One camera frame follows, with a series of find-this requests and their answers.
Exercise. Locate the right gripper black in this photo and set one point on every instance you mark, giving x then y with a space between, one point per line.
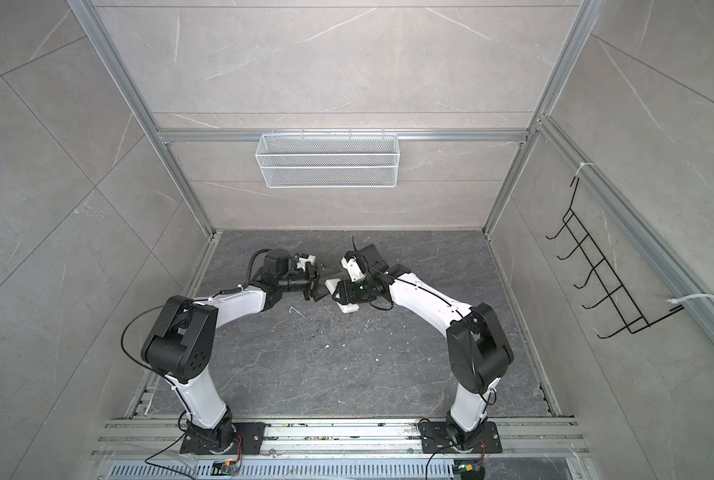
347 294

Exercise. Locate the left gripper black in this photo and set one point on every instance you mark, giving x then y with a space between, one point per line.
313 282

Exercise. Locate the white remote control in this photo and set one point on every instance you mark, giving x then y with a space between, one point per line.
339 291

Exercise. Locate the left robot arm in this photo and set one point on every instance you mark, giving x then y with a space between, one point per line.
180 343

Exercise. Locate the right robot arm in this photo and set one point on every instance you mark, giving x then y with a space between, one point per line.
478 349

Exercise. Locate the left green circuit board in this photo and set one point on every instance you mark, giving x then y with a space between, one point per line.
226 468

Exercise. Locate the green circuit board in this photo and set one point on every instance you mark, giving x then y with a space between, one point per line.
465 470
226 468

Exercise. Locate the right green circuit board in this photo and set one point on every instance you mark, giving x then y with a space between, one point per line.
465 470

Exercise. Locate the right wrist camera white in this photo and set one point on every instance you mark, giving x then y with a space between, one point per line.
353 269

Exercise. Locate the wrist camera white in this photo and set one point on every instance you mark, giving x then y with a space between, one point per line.
353 269
304 261

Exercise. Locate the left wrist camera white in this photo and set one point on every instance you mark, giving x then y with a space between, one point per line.
304 261

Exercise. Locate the white wire mesh basket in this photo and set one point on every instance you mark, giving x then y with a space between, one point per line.
329 160

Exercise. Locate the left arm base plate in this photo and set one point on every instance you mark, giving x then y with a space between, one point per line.
224 439

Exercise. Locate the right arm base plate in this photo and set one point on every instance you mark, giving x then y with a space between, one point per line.
447 437

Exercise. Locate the aluminium mounting rail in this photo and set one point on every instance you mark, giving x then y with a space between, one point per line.
413 438

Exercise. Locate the black wire hook rack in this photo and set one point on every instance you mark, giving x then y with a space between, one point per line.
631 317

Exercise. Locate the white cable tie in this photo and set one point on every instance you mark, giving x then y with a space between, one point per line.
689 297

